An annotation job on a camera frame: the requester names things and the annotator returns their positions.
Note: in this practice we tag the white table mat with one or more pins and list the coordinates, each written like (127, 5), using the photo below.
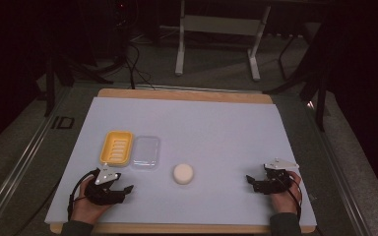
(210, 137)

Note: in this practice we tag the white metal stand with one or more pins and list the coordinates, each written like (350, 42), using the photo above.
(221, 29)

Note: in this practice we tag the person's right hand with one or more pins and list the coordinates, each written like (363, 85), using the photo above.
(285, 198)

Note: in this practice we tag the black metal stand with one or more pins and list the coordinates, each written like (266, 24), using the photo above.
(308, 75)

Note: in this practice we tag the clear plastic soap dish lid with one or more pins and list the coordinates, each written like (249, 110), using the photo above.
(145, 153)

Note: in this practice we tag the person's left hand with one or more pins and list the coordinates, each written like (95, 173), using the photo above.
(87, 205)

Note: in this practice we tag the yellow soap dish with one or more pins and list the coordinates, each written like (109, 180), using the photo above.
(116, 148)

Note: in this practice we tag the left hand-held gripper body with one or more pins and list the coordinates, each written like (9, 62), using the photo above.
(102, 187)

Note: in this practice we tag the round white soap bar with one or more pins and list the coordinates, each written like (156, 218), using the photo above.
(183, 173)

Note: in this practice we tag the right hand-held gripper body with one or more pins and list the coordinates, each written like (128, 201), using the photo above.
(275, 178)

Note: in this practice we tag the metal floor rail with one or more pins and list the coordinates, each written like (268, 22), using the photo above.
(19, 168)
(338, 183)

